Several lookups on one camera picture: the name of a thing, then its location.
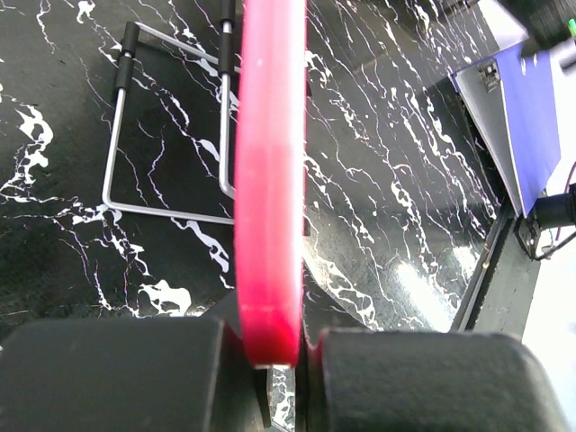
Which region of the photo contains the pink-framed whiteboard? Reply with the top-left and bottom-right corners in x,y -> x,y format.
234,1 -> 307,367

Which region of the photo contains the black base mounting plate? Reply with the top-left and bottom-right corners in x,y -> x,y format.
450,207 -> 541,339

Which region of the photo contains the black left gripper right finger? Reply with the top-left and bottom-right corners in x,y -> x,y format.
301,328 -> 569,431

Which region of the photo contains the blue ring binder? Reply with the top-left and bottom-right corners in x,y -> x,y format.
450,43 -> 561,217

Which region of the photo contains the metal wire whiteboard stand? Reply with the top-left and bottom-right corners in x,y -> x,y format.
101,1 -> 240,226

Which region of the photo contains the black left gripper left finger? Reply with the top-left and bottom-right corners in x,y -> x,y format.
1,318 -> 265,431

